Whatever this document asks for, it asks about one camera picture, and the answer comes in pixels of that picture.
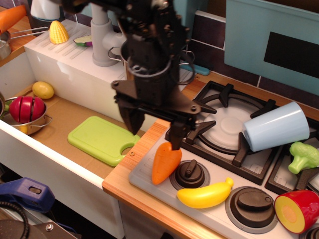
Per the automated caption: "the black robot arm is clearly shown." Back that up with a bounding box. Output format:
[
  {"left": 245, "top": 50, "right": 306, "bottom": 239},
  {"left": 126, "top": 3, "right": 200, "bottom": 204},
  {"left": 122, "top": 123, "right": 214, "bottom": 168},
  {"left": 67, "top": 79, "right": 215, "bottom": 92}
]
[{"left": 94, "top": 0, "right": 201, "bottom": 150}]

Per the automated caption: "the light blue plastic cup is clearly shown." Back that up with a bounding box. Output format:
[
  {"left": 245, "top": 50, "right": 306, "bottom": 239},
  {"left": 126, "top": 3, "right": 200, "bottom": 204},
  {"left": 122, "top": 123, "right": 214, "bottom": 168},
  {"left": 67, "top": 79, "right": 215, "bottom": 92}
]
[{"left": 243, "top": 102, "right": 310, "bottom": 152}]

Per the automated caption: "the teal utensil handle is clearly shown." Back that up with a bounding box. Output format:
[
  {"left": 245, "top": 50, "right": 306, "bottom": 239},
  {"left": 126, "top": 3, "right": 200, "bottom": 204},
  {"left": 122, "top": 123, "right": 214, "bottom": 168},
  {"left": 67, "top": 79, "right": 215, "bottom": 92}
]
[{"left": 179, "top": 63, "right": 210, "bottom": 76}]

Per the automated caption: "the black left burner grate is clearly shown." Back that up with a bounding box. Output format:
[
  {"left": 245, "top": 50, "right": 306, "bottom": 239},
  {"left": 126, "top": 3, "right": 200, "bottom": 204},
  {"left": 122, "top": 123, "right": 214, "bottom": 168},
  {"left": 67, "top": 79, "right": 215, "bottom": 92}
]
[{"left": 181, "top": 81, "right": 278, "bottom": 185}]

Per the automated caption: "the white cup upside down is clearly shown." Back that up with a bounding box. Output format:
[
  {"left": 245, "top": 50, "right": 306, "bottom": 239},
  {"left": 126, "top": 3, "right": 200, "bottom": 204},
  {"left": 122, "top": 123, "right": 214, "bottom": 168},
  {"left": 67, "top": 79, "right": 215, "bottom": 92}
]
[{"left": 30, "top": 0, "right": 60, "bottom": 21}]

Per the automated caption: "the blue clamp tool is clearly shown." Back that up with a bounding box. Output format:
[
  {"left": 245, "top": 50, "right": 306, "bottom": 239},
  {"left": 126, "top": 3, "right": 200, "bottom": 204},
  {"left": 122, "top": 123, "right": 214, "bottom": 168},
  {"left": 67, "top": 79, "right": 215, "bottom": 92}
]
[{"left": 0, "top": 177, "right": 55, "bottom": 213}]

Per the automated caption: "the dark left stove knob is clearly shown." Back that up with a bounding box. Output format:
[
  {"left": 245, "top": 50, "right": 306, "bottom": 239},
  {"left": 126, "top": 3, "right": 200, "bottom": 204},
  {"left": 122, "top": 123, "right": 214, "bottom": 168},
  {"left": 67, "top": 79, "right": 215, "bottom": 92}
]
[{"left": 169, "top": 159, "right": 210, "bottom": 190}]

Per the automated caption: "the black burner grate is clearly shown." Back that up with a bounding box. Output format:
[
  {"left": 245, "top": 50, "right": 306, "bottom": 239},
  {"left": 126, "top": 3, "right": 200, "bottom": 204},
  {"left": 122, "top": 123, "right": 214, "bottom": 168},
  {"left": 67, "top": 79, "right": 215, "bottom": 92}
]
[
  {"left": 181, "top": 81, "right": 278, "bottom": 185},
  {"left": 265, "top": 132, "right": 319, "bottom": 195}
]

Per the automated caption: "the yellow toy banana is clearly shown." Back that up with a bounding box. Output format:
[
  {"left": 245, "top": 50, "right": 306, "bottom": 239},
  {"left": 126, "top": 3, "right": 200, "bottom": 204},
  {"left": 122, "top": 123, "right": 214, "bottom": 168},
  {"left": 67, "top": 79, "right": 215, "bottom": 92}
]
[{"left": 176, "top": 177, "right": 234, "bottom": 209}]

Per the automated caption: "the yellow toy lemon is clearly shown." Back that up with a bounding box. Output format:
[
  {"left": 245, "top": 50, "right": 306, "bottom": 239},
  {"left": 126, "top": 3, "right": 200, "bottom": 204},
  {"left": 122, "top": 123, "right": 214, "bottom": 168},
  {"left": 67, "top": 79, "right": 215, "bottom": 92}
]
[{"left": 32, "top": 81, "right": 54, "bottom": 99}]

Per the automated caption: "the green toy broccoli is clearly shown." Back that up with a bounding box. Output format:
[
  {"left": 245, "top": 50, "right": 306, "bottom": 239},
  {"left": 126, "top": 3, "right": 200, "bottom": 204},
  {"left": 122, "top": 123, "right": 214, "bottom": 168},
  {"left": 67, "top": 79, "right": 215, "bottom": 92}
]
[{"left": 288, "top": 141, "right": 319, "bottom": 174}]

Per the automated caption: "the yellow toy corn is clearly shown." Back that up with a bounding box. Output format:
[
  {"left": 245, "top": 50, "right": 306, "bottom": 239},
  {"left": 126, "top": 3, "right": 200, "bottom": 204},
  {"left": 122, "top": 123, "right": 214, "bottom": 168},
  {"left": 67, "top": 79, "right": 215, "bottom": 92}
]
[{"left": 49, "top": 20, "right": 69, "bottom": 44}]

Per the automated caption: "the purple toy eggplant slice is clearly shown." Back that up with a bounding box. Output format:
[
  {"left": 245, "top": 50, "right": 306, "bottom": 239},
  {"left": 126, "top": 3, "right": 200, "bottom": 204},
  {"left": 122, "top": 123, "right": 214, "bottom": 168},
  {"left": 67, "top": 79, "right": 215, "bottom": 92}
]
[{"left": 73, "top": 35, "right": 93, "bottom": 46}]

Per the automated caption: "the steel pan with handle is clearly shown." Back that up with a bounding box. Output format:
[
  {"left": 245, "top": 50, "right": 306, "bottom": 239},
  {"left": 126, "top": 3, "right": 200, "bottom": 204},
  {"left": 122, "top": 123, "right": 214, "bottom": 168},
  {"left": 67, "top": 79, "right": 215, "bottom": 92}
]
[{"left": 0, "top": 26, "right": 49, "bottom": 60}]

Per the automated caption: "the stainless steel pot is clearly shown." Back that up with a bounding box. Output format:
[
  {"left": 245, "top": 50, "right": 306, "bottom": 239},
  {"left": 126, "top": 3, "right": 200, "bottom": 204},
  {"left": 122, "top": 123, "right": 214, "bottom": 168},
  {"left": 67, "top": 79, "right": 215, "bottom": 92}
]
[{"left": 108, "top": 46, "right": 195, "bottom": 85}]

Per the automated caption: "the dark middle stove knob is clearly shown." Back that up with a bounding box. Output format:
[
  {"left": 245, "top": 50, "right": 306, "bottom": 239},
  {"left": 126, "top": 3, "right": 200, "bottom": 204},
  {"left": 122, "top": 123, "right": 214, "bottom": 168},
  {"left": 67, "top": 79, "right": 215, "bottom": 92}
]
[{"left": 225, "top": 187, "right": 278, "bottom": 235}]

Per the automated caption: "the green plastic cutting board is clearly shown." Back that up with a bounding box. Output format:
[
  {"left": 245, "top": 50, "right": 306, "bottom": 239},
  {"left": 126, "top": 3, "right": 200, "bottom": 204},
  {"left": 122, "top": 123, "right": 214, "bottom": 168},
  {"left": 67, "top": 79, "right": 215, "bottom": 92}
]
[{"left": 67, "top": 116, "right": 140, "bottom": 167}]

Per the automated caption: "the large orange toy carrot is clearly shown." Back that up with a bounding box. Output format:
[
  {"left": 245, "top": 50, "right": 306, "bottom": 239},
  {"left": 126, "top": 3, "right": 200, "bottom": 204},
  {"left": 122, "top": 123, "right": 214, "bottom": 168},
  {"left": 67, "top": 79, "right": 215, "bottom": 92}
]
[{"left": 0, "top": 5, "right": 27, "bottom": 34}]

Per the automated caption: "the black braided cable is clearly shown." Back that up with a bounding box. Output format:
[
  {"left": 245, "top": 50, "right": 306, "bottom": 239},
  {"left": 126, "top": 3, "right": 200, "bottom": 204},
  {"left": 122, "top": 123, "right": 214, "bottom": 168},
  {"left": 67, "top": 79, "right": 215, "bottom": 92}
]
[{"left": 0, "top": 201, "right": 31, "bottom": 239}]

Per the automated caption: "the grey toy faucet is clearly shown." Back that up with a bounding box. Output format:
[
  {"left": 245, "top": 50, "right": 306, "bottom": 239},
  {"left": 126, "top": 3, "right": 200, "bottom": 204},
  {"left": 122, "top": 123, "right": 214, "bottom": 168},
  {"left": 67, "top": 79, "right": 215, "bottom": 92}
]
[{"left": 91, "top": 3, "right": 126, "bottom": 67}]

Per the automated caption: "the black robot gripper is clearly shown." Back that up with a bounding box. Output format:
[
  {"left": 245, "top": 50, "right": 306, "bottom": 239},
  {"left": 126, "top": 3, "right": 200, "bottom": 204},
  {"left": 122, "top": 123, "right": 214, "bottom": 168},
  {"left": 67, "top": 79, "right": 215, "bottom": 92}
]
[{"left": 112, "top": 38, "right": 200, "bottom": 150}]

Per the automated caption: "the red toy apple half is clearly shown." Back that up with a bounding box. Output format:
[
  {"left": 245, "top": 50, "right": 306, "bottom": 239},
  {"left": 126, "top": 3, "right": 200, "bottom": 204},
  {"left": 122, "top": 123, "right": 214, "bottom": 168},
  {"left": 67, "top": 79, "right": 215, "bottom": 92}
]
[{"left": 275, "top": 190, "right": 319, "bottom": 234}]

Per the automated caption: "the small steel colander bowl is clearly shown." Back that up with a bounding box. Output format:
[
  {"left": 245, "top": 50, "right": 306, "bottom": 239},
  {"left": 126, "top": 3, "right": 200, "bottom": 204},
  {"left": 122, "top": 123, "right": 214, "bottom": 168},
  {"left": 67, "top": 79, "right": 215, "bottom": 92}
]
[{"left": 0, "top": 97, "right": 52, "bottom": 135}]

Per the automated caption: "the red sliced toy fruit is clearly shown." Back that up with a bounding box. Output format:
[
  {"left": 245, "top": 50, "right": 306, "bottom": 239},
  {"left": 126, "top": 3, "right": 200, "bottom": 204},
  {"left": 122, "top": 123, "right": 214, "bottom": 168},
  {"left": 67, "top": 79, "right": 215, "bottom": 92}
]
[{"left": 9, "top": 96, "right": 46, "bottom": 123}]

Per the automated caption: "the dark stove knob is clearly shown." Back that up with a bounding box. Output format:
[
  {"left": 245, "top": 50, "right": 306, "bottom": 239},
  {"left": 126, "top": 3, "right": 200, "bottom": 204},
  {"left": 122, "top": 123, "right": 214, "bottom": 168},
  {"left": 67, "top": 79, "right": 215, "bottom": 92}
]
[
  {"left": 169, "top": 159, "right": 210, "bottom": 190},
  {"left": 225, "top": 187, "right": 278, "bottom": 235}
]

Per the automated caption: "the black right burner grate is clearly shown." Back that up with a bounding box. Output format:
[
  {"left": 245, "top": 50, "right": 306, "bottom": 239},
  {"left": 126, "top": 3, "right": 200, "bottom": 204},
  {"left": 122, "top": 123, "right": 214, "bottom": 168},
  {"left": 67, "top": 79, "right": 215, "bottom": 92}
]
[{"left": 265, "top": 132, "right": 319, "bottom": 195}]

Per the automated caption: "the teal toy microwave door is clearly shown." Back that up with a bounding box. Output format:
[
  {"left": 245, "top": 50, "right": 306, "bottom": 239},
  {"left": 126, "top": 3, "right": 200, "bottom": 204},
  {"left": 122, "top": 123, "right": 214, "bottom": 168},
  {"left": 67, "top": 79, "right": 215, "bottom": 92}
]
[{"left": 224, "top": 0, "right": 319, "bottom": 95}]

